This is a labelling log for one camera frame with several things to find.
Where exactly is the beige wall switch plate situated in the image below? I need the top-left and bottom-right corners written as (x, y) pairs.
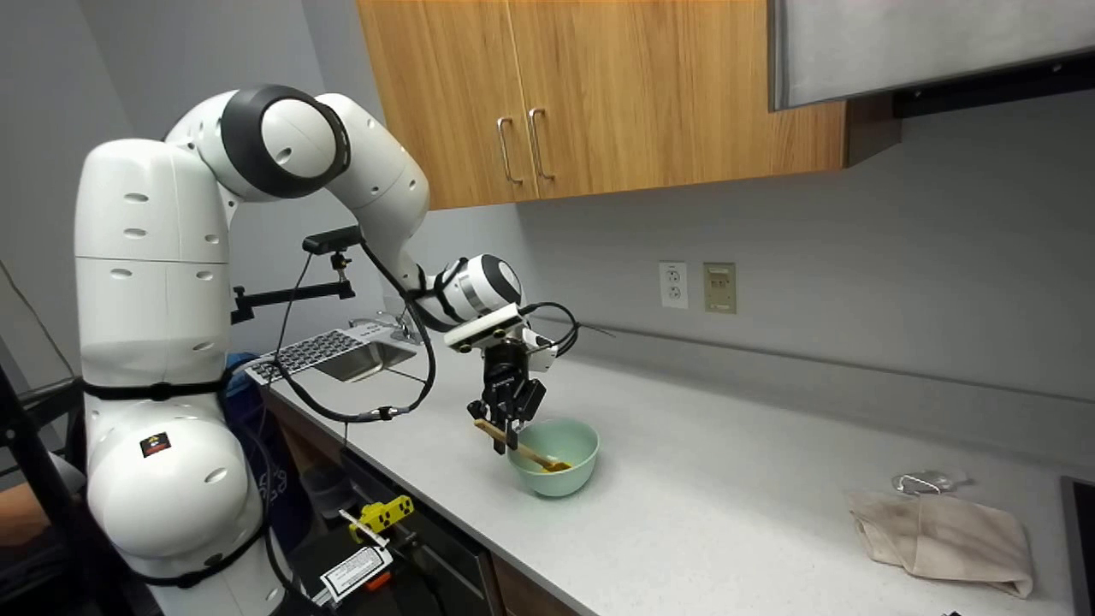
top-left (703, 256), bottom-right (740, 318)

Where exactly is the steel range hood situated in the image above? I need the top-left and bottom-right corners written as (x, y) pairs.
top-left (768, 0), bottom-right (1095, 121)

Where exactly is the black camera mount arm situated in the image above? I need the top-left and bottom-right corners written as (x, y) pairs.
top-left (230, 223), bottom-right (371, 328)

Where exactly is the yellow bracket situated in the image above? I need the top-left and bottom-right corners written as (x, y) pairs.
top-left (343, 492), bottom-right (422, 542)

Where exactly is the narrow wooden cabinet door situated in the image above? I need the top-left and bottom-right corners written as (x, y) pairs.
top-left (355, 0), bottom-right (527, 213)

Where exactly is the black stove edge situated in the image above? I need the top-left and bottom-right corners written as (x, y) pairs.
top-left (1057, 475), bottom-right (1095, 616)

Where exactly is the white wall outlet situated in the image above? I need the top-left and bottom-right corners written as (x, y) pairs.
top-left (656, 259), bottom-right (692, 315)

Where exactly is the small metal wire object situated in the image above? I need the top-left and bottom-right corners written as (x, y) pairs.
top-left (894, 467), bottom-right (976, 501)

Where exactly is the beige folded cloth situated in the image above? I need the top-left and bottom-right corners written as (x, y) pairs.
top-left (849, 489), bottom-right (1040, 598)

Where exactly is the wide wooden cabinet door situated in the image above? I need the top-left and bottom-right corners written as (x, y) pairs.
top-left (507, 0), bottom-right (851, 206)

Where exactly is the metal cabinet door handle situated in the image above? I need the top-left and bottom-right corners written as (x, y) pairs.
top-left (525, 108), bottom-right (558, 191)
top-left (491, 113), bottom-right (525, 191)

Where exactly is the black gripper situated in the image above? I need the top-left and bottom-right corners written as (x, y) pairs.
top-left (465, 339), bottom-right (553, 459)

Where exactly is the light green bowl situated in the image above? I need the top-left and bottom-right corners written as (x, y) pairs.
top-left (507, 413), bottom-right (605, 505)

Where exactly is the blue bin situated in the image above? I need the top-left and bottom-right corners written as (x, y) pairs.
top-left (218, 353), bottom-right (315, 557)

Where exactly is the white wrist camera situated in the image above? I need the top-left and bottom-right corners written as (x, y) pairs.
top-left (443, 302), bottom-right (563, 361)

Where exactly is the wooden spatula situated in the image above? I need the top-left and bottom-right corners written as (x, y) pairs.
top-left (474, 418), bottom-right (575, 475)

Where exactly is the black stand frame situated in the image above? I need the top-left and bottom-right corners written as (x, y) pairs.
top-left (0, 339), bottom-right (132, 616)

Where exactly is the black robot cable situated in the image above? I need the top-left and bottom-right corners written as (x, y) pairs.
top-left (270, 241), bottom-right (446, 427)

